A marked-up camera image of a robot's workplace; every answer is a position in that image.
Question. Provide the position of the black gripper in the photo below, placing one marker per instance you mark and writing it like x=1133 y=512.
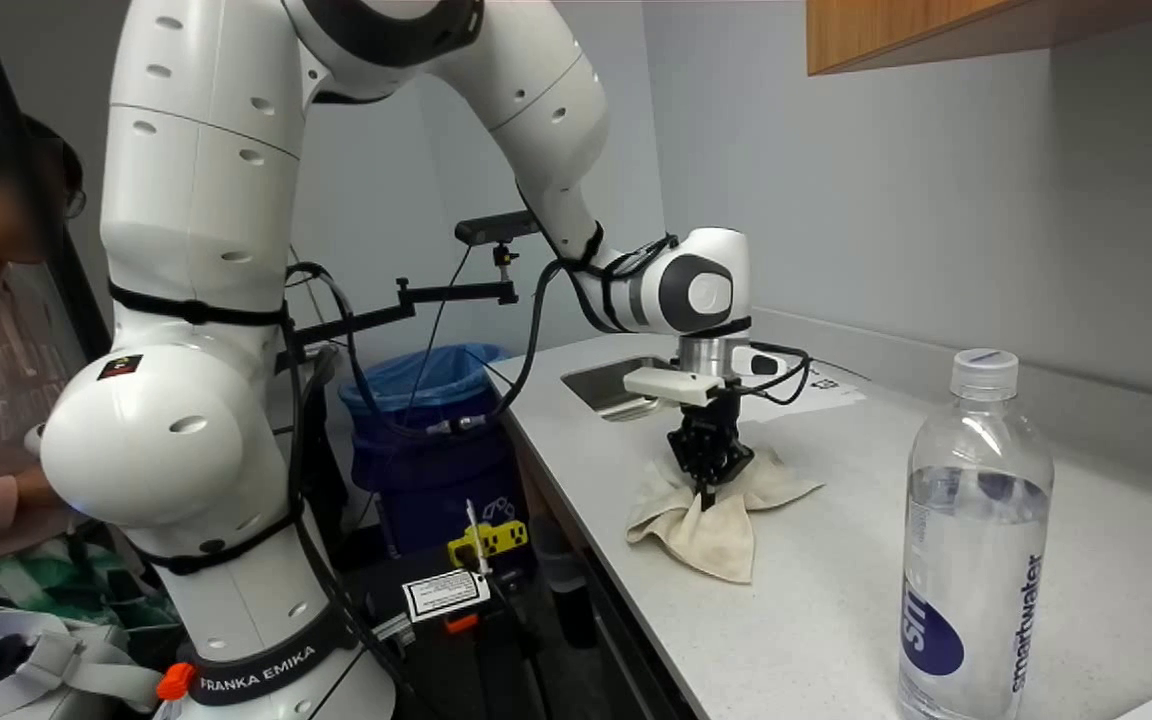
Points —
x=711 y=441

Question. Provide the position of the stained beige towel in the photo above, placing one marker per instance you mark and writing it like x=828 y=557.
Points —
x=717 y=540

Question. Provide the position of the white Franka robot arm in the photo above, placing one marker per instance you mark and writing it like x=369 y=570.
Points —
x=203 y=200

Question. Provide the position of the dark grey flat tablet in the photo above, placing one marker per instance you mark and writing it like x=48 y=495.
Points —
x=603 y=385

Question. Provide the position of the yellow power splitter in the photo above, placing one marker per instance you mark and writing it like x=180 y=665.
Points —
x=476 y=544

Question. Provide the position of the clear plastic water bottle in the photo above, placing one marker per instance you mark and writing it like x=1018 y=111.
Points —
x=978 y=561

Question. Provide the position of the blue recycling bin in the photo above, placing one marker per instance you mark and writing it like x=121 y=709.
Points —
x=428 y=466

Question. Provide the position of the white labelled power adapter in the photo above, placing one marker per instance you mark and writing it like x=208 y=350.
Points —
x=440 y=592

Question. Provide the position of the green plaid cloth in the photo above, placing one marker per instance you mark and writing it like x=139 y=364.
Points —
x=18 y=586

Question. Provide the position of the black diagonal pole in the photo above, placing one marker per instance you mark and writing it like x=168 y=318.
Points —
x=28 y=200

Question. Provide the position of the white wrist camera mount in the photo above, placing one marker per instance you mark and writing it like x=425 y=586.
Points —
x=671 y=385

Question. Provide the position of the black camera on stand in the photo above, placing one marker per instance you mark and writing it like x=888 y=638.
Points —
x=496 y=228

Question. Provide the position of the wooden wall cabinet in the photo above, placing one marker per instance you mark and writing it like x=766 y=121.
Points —
x=898 y=32

